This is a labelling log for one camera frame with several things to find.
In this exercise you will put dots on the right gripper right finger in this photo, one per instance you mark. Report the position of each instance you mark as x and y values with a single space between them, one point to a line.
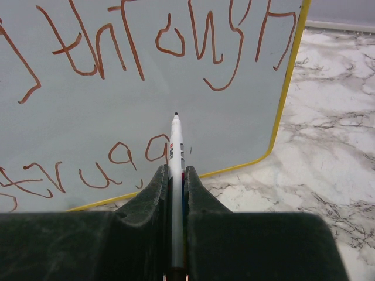
224 245

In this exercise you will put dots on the aluminium table frame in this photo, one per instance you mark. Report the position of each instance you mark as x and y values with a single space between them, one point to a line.
339 26

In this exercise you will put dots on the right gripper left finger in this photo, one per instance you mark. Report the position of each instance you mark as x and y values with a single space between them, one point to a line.
125 244

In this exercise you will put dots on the white marker pen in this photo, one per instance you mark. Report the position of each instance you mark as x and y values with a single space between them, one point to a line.
177 178

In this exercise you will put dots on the yellow framed whiteboard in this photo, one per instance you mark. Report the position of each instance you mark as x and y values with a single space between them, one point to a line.
89 90

